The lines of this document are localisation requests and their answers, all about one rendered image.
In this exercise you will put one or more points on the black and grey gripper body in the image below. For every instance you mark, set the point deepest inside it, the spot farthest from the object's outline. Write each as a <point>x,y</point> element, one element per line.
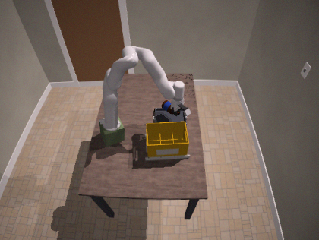
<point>176,103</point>

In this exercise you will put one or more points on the brown bottle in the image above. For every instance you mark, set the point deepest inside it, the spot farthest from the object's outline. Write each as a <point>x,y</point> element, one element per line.
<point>167,106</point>

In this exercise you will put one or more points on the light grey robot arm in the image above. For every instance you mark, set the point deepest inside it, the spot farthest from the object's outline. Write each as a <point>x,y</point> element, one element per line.
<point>113,80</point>

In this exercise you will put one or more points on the yellow crate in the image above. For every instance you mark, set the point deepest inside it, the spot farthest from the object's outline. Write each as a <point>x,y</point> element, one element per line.
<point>167,139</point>

